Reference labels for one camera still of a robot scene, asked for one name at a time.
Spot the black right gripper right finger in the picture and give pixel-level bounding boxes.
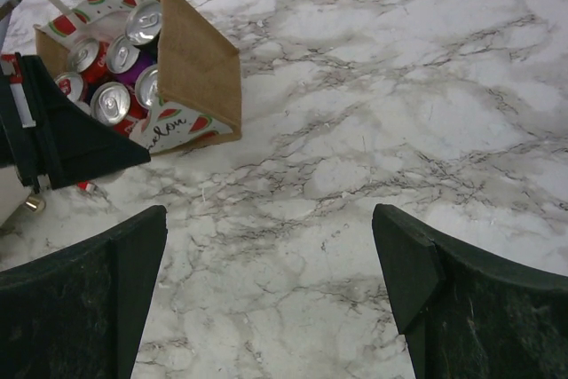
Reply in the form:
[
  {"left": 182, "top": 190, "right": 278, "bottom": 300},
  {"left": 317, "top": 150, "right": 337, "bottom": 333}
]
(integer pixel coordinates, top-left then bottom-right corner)
[{"left": 372, "top": 204, "right": 567, "bottom": 378}]

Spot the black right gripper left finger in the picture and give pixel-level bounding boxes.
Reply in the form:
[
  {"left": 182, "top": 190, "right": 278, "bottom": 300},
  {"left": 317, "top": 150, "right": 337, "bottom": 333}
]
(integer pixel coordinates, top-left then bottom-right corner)
[{"left": 1, "top": 205, "right": 167, "bottom": 378}]

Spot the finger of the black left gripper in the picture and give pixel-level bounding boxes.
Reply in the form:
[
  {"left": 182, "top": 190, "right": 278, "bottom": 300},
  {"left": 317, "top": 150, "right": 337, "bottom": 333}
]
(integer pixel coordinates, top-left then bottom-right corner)
[{"left": 1, "top": 53, "right": 151, "bottom": 190}]

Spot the red cola can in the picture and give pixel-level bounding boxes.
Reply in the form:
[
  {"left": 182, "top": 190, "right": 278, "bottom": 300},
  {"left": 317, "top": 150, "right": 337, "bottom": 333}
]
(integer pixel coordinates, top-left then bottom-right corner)
[
  {"left": 67, "top": 37, "right": 111, "bottom": 84},
  {"left": 90, "top": 82, "right": 147, "bottom": 136}
]

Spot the purple fanta can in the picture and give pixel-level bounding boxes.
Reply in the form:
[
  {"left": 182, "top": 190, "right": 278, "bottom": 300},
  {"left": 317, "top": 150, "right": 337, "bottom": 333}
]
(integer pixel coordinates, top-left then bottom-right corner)
[
  {"left": 134, "top": 64, "right": 159, "bottom": 110},
  {"left": 106, "top": 36, "right": 156, "bottom": 86}
]

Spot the black schweppes can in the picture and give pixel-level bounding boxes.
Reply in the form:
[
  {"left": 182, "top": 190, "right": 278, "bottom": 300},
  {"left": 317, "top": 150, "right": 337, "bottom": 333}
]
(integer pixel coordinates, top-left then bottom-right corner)
[{"left": 124, "top": 0, "right": 162, "bottom": 58}]

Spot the watermelon print canvas bag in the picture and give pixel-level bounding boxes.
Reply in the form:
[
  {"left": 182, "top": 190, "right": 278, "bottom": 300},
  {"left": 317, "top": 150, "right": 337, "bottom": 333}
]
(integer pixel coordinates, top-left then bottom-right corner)
[{"left": 35, "top": 0, "right": 242, "bottom": 154}]

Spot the purple fanta can front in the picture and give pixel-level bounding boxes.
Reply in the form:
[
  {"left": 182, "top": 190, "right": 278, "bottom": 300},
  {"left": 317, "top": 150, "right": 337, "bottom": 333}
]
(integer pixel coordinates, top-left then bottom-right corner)
[{"left": 134, "top": 64, "right": 159, "bottom": 110}]

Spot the blue pepsi can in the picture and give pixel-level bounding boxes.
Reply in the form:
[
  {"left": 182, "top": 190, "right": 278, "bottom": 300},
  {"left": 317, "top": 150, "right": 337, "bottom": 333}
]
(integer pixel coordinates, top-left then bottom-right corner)
[{"left": 54, "top": 72, "right": 88, "bottom": 103}]

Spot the red white marker pen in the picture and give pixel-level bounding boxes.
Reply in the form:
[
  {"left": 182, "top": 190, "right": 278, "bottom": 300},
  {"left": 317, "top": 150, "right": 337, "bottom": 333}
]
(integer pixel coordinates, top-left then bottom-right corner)
[{"left": 76, "top": 181, "right": 96, "bottom": 193}]

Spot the cream cylindrical container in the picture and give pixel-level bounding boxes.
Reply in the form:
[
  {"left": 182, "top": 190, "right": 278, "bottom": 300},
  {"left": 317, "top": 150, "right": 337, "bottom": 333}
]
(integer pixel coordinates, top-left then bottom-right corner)
[{"left": 0, "top": 166, "right": 45, "bottom": 225}]

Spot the red cola can front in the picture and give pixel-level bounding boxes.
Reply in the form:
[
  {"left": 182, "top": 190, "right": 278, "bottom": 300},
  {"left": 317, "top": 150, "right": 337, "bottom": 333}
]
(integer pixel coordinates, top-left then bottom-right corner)
[{"left": 90, "top": 82, "right": 147, "bottom": 136}]

